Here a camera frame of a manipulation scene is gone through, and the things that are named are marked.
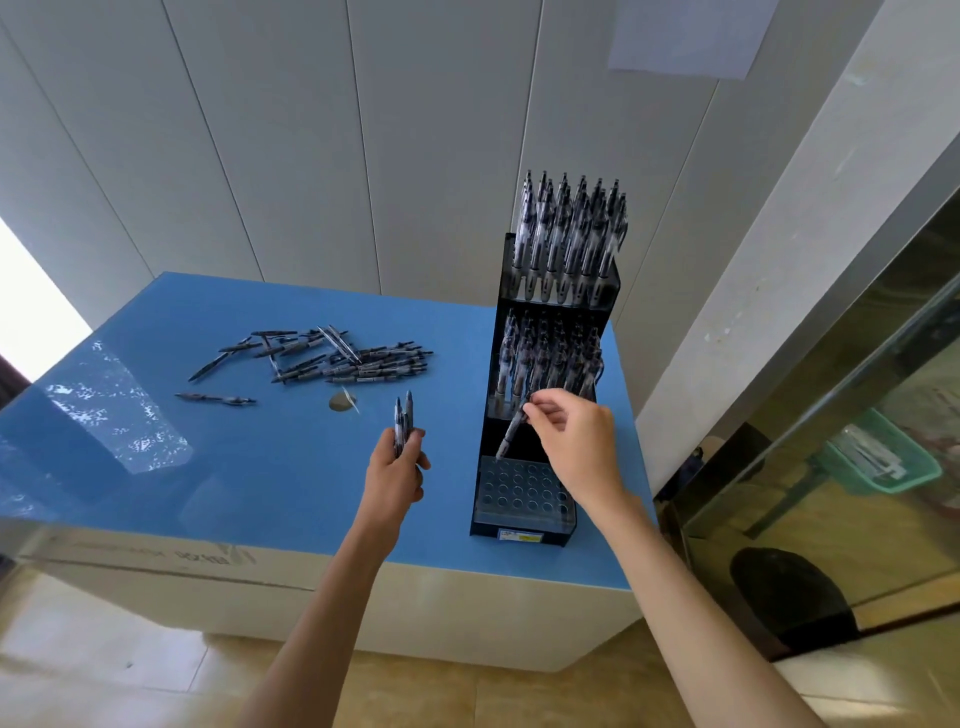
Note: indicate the row of black pens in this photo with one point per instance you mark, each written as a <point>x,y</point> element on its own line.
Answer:
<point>540,360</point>
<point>562,240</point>

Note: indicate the person's left hand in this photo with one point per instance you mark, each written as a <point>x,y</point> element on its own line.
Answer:
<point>390,495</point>

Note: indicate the person's left forearm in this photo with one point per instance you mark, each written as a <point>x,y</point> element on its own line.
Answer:
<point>315,645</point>

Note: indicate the dark framed glass door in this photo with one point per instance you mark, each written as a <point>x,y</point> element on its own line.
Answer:
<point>30,315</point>

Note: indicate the person's right hand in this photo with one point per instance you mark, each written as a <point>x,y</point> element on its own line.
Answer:
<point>585,450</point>

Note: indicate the blue table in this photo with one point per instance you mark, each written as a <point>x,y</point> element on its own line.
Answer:
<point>225,465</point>

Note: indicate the pile of black pens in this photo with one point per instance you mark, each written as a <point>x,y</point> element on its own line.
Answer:
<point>375,367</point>

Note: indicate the small round brown disc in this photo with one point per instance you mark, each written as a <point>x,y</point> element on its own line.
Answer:
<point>340,403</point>

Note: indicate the steel framed glass partition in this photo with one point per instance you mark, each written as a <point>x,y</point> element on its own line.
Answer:
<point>862,360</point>

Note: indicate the black tiered pen display stand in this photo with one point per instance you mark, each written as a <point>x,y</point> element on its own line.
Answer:
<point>517,495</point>

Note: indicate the black round object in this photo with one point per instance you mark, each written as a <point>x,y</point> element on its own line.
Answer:
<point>787,600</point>

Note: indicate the person's right forearm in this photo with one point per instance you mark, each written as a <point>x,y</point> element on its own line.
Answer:
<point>697,630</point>

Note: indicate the green plastic basket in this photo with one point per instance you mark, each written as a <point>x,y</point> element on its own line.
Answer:
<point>919,472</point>

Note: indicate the white paper sign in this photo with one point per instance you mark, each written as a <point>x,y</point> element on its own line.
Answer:
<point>690,37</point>

